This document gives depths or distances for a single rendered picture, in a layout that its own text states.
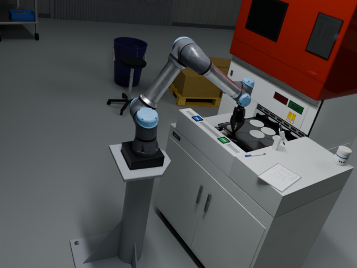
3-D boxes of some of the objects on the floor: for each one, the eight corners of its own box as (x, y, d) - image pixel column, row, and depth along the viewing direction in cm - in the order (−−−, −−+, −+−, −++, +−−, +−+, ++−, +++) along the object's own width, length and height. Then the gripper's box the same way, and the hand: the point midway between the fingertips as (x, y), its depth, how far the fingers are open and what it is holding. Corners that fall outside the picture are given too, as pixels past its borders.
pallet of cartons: (228, 81, 555) (235, 56, 534) (258, 107, 491) (267, 80, 470) (158, 82, 506) (161, 53, 485) (181, 110, 441) (187, 80, 420)
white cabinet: (213, 192, 316) (236, 111, 275) (297, 275, 252) (343, 187, 211) (152, 212, 281) (168, 124, 239) (230, 316, 217) (271, 219, 175)
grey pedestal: (81, 297, 210) (86, 192, 169) (69, 241, 244) (71, 142, 202) (161, 276, 232) (183, 178, 190) (139, 227, 265) (154, 135, 223)
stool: (141, 96, 456) (146, 52, 426) (153, 114, 420) (160, 68, 391) (103, 97, 435) (106, 51, 406) (112, 116, 400) (116, 67, 370)
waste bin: (107, 75, 495) (109, 32, 464) (137, 75, 513) (142, 34, 483) (115, 90, 457) (119, 45, 427) (148, 90, 476) (154, 47, 445)
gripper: (249, 100, 222) (240, 129, 233) (235, 97, 223) (227, 126, 234) (249, 106, 215) (240, 135, 225) (235, 102, 215) (226, 132, 226)
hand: (234, 131), depth 226 cm, fingers closed
